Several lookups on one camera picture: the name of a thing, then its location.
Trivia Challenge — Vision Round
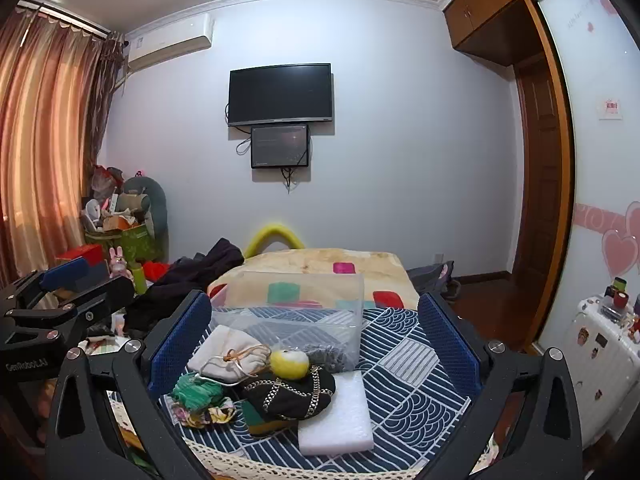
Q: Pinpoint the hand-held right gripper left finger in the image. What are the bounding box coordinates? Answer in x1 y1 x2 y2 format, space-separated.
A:
45 288 215 480

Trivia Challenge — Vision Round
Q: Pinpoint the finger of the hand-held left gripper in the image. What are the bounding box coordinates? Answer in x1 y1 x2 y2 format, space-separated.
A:
4 276 136 342
0 257 110 312

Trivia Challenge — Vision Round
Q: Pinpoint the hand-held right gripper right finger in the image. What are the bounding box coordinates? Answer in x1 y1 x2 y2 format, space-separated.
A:
417 290 587 480

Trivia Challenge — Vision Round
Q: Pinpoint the white drawstring pouch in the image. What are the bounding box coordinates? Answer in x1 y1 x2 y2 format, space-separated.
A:
187 325 274 387

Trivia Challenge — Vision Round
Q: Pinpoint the green knitted cloth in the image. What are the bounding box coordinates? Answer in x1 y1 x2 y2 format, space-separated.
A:
171 372 224 409

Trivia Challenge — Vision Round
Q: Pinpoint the floral fabric piece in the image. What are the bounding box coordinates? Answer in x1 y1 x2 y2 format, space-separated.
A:
170 397 236 429

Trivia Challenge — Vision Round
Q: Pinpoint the yellow plush ball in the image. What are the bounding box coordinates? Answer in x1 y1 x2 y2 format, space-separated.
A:
269 347 311 379

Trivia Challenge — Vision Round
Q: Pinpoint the black chain-trimmed bag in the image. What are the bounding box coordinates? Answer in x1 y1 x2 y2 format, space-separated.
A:
240 367 337 437

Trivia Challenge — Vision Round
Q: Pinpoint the clear plastic storage box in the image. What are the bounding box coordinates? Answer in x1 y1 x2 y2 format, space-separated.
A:
210 270 366 374

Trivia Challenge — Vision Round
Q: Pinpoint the red box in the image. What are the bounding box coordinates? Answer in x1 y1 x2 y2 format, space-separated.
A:
55 244 106 269

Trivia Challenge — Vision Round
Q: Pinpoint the pink bunny toy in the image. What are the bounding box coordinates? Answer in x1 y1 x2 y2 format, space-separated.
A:
108 246 132 279

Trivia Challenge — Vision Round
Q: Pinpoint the green paper bag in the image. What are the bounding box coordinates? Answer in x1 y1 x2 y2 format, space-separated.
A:
84 224 156 267

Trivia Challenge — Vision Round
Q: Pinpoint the red cloth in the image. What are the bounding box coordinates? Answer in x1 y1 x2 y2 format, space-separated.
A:
142 260 172 282

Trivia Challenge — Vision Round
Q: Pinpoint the dark backpack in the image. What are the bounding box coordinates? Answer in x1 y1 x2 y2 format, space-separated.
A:
407 260 462 302

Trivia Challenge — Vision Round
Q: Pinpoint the dark clothes pile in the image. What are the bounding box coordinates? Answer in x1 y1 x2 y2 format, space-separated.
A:
125 238 246 334

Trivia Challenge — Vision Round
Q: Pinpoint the red plastic bag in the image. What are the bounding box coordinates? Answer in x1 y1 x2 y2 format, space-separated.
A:
92 164 124 202

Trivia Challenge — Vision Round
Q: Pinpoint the grey knitted item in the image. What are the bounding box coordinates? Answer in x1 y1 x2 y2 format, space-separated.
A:
304 344 359 374

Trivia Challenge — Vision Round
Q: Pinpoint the white foam pad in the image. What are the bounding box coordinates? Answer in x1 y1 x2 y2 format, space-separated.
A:
297 370 375 457

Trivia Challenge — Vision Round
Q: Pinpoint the orange striped curtain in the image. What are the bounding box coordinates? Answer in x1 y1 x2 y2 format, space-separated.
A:
0 2 124 287

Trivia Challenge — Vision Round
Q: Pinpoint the white sticker-covered suitcase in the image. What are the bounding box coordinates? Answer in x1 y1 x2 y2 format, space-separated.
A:
569 297 640 462

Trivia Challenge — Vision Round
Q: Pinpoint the yellow foam tube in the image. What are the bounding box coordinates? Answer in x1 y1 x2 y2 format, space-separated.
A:
243 223 306 259

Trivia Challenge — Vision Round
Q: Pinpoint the beige printed blanket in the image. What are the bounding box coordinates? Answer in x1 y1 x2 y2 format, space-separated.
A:
207 247 421 312

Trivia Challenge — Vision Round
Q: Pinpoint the wooden room door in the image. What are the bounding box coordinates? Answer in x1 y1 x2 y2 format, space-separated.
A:
514 54 564 283

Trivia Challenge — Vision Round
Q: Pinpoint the white heart-print wardrobe door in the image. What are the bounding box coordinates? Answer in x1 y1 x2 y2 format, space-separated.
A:
537 0 640 362

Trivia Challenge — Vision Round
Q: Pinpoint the white air conditioner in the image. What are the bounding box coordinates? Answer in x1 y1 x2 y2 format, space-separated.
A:
126 12 214 71

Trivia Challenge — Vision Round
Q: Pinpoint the wooden overhead cabinet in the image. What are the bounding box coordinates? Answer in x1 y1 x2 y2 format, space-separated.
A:
442 0 584 67

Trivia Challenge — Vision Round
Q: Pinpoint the small black wall monitor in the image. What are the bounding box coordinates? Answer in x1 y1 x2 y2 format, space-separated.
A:
250 123 311 170

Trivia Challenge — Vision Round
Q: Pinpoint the wall-mounted black television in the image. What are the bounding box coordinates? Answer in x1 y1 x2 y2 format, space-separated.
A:
228 63 335 128

